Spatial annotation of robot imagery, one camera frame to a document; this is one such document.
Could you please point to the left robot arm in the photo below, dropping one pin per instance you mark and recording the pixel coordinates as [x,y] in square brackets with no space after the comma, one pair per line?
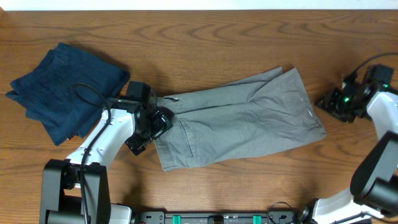
[76,189]

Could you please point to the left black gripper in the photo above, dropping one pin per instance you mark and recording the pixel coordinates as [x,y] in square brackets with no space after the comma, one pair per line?
[152,132]

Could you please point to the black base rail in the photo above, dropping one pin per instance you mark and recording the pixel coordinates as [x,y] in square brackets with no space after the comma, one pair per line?
[217,218]

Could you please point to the folded dark blue garment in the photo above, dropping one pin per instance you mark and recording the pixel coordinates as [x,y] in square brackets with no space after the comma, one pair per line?
[65,91]

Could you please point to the grey shorts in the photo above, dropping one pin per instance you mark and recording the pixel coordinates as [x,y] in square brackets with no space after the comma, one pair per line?
[256,116]

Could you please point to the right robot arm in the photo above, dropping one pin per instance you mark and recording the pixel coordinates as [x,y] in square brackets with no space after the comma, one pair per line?
[373,189]

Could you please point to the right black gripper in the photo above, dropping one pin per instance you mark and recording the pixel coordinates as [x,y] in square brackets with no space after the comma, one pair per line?
[329,104]

